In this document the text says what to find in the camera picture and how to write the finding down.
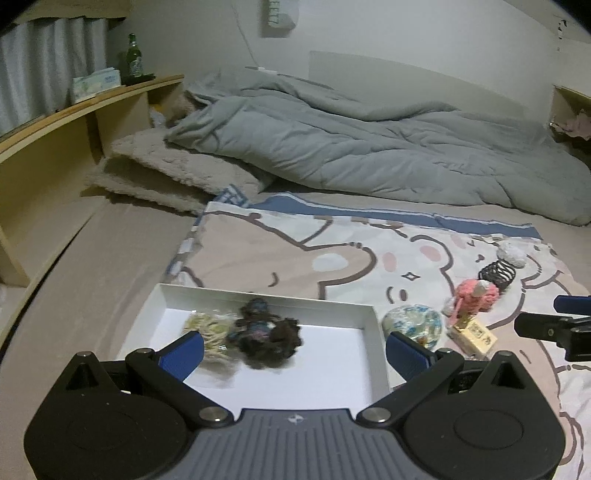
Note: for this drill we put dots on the beige scrunchie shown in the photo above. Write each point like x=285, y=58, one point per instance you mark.
x=212, y=327

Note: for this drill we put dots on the dark blue patterned scrunchie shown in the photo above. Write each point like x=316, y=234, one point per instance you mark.
x=256, y=318

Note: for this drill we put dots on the wooden headboard shelf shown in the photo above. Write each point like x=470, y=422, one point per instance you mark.
x=41, y=184

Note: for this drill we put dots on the green glass bottle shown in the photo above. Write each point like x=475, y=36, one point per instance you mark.
x=133, y=60

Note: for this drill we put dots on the grey curtain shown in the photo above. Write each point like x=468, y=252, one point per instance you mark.
x=37, y=64

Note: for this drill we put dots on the dark brown scrunchie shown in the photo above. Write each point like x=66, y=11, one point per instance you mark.
x=277, y=344

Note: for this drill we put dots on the beige fuzzy blanket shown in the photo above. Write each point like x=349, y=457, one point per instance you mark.
x=161, y=170

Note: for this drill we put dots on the pink knitted hair accessory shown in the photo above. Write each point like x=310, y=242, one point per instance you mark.
x=471, y=295

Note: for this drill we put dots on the pink cloth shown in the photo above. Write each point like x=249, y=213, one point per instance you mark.
x=577, y=124

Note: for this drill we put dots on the cartoon printed cloth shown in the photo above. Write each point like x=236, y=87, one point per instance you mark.
x=323, y=249

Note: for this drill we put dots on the wooden side shelf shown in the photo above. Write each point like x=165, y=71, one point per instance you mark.
x=565, y=104

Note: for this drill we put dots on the floral scrunchie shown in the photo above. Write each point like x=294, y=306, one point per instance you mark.
x=415, y=321

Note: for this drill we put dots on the small yellow card box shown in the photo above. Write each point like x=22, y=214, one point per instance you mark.
x=475, y=337

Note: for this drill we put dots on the white plug adapter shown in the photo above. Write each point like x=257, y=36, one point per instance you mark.
x=263, y=70

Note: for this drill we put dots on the grey duvet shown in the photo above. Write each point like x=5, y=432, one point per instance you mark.
x=346, y=138

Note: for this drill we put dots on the wooden overhead board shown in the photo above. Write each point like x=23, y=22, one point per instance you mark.
x=69, y=9

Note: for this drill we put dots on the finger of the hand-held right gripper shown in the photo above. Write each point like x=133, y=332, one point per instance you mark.
x=572, y=303
x=554, y=327

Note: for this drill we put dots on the white scrunchie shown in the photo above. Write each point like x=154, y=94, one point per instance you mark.
x=510, y=254

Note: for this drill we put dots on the tan pillow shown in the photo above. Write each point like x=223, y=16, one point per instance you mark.
x=184, y=104

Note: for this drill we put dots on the dark small tray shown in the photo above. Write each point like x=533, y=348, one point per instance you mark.
x=145, y=78

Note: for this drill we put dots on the white cardboard tray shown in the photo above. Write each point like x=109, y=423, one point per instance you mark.
x=323, y=350

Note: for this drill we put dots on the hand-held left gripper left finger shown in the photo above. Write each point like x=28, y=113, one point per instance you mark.
x=184, y=353

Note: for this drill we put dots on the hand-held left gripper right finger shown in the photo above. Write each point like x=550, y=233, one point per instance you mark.
x=406, y=353

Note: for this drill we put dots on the tissue box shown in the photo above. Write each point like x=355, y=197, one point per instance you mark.
x=94, y=85

